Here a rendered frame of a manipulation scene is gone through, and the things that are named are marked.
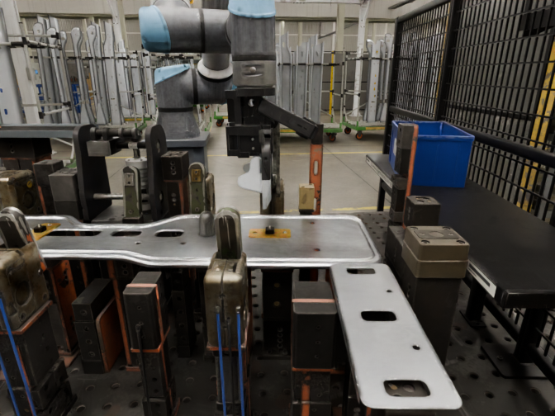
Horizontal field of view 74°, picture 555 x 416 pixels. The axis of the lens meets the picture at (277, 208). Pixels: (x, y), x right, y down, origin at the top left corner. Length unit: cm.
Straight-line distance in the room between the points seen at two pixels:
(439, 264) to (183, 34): 58
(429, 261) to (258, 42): 44
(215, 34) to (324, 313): 51
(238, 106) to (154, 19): 20
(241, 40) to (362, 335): 47
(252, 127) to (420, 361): 43
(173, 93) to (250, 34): 67
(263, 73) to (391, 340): 44
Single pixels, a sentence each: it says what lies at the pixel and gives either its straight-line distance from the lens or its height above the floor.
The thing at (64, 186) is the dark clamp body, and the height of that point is 105.
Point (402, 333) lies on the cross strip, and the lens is 51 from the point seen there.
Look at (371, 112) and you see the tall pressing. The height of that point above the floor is 52.
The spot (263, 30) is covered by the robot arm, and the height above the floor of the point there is 137.
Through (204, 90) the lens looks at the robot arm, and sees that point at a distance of 128.
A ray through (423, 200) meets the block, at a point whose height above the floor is 108.
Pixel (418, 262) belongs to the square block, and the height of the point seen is 103.
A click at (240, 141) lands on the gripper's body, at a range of 66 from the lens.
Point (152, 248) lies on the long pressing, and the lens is 72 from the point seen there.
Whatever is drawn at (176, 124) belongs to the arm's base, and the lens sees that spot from 128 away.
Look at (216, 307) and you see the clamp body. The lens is 53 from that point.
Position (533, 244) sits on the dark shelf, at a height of 103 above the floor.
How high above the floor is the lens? 130
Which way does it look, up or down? 20 degrees down
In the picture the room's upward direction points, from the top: straight up
